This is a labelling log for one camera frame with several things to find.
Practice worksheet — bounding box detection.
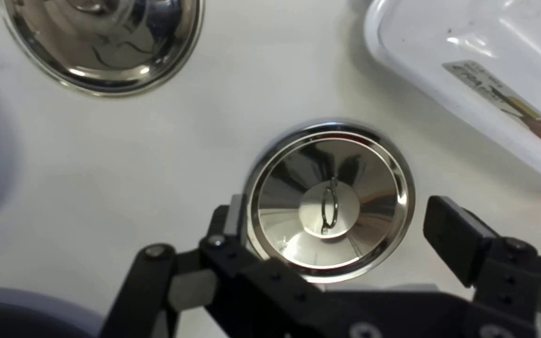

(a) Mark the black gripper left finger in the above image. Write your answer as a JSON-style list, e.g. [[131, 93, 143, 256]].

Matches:
[[97, 193, 313, 338]]

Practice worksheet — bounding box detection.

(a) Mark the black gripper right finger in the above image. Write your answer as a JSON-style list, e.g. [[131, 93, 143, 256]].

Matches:
[[422, 193, 541, 326]]

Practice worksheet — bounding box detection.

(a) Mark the silver steel pot lid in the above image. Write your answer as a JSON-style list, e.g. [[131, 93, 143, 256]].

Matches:
[[242, 121, 417, 285]]

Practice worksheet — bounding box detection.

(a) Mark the shallow silver steel pot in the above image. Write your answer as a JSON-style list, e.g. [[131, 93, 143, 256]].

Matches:
[[0, 0, 206, 99]]

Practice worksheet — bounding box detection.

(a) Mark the clear plastic food container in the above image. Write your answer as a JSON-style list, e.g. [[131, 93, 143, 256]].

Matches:
[[362, 0, 541, 193]]

